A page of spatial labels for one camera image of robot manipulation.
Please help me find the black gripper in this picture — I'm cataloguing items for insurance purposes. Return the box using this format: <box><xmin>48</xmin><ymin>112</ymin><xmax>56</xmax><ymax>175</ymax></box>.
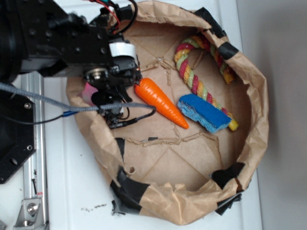
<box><xmin>85</xmin><ymin>42</ymin><xmax>142</xmax><ymax>129</ymax></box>

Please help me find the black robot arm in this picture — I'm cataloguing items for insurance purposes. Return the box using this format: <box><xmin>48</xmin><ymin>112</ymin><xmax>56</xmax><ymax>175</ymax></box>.
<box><xmin>0</xmin><ymin>0</ymin><xmax>142</xmax><ymax>129</ymax></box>

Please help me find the orange plastic carrot toy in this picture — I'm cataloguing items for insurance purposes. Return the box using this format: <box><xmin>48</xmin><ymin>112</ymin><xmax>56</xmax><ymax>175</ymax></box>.
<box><xmin>135</xmin><ymin>78</ymin><xmax>189</xmax><ymax>129</ymax></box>

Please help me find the blue sponge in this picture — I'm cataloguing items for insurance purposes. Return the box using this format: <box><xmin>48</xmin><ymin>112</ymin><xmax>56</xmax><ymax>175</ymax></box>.
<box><xmin>177</xmin><ymin>94</ymin><xmax>231</xmax><ymax>133</ymax></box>

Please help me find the brown paper bag basket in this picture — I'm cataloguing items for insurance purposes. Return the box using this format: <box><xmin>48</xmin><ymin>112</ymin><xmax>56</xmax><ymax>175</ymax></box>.
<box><xmin>75</xmin><ymin>1</ymin><xmax>269</xmax><ymax>225</ymax></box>

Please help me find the white tray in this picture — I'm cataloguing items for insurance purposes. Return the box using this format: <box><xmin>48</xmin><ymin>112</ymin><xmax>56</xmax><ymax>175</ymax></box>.
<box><xmin>43</xmin><ymin>0</ymin><xmax>262</xmax><ymax>230</ymax></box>

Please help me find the grey braided cable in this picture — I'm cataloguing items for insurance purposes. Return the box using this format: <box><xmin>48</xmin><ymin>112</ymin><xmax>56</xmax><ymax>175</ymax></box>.
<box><xmin>0</xmin><ymin>82</ymin><xmax>157</xmax><ymax>129</ymax></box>

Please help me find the thin black wire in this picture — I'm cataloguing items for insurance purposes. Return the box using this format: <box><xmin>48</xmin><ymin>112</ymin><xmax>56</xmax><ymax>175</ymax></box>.
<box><xmin>0</xmin><ymin>110</ymin><xmax>80</xmax><ymax>125</ymax></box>

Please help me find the multicolour rope toy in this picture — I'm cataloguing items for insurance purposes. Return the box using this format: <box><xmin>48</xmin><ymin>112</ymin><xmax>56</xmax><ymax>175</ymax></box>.
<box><xmin>174</xmin><ymin>34</ymin><xmax>239</xmax><ymax>131</ymax></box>

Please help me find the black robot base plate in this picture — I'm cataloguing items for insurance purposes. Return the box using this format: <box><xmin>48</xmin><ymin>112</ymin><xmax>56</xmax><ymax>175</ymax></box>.
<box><xmin>0</xmin><ymin>90</ymin><xmax>35</xmax><ymax>184</ymax></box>

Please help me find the aluminium extrusion rail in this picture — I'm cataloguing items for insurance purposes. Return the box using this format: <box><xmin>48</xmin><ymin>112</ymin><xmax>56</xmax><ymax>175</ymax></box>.
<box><xmin>22</xmin><ymin>72</ymin><xmax>49</xmax><ymax>221</ymax></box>

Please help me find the metal corner bracket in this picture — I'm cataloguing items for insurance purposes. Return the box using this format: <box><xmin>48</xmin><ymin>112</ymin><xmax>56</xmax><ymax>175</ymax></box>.
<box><xmin>13</xmin><ymin>198</ymin><xmax>49</xmax><ymax>230</ymax></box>

